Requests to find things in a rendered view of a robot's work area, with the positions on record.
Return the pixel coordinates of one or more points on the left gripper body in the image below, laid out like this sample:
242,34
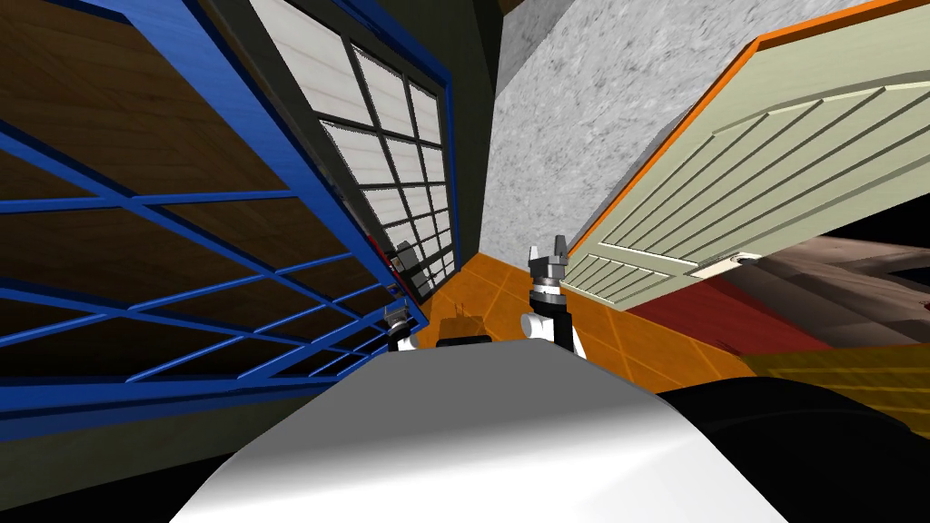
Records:
397,317

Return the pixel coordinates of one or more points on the blue lattice door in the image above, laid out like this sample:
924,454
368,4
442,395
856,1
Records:
182,218

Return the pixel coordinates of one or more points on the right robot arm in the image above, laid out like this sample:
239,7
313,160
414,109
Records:
785,450

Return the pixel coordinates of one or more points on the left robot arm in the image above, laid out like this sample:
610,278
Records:
403,340

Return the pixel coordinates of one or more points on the dark door with white panes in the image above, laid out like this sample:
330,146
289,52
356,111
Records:
385,131

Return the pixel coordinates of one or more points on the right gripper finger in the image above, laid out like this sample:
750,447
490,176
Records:
560,248
535,256

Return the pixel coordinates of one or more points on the pale green panelled door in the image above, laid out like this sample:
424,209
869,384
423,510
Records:
763,167

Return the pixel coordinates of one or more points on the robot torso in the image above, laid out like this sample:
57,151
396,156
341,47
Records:
465,436

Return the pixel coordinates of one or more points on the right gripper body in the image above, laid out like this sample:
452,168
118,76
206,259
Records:
547,274

